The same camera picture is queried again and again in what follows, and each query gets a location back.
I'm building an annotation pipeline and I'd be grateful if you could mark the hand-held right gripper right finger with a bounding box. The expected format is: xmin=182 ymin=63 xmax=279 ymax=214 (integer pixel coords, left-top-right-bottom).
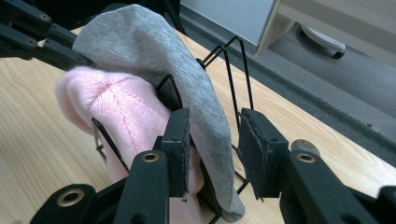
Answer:
xmin=235 ymin=107 xmax=290 ymax=201

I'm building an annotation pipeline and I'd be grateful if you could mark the grey knit hat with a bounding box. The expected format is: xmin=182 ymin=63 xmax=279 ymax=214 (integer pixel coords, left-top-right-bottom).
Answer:
xmin=72 ymin=3 xmax=247 ymax=223

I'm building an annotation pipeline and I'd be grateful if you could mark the black wire rack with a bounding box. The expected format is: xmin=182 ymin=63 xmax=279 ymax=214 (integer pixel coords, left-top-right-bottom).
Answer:
xmin=92 ymin=36 xmax=255 ymax=224

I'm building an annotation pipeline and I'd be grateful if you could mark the pink knit hat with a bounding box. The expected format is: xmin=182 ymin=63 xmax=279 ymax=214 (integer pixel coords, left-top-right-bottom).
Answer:
xmin=55 ymin=66 xmax=206 ymax=224

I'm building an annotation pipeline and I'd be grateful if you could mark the white cabinet panel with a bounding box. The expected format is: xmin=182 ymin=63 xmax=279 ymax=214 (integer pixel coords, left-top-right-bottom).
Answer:
xmin=180 ymin=0 xmax=278 ymax=47

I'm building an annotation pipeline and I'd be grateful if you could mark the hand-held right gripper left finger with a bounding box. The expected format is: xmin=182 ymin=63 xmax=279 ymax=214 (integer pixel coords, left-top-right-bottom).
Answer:
xmin=152 ymin=106 xmax=191 ymax=200

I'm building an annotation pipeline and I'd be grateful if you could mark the white power strip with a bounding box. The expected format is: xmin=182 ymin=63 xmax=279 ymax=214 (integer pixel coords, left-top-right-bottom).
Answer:
xmin=299 ymin=24 xmax=347 ymax=60

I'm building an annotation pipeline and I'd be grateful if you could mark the light wooden furniture panel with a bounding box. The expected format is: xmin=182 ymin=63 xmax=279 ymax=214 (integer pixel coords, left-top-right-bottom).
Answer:
xmin=256 ymin=0 xmax=396 ymax=68

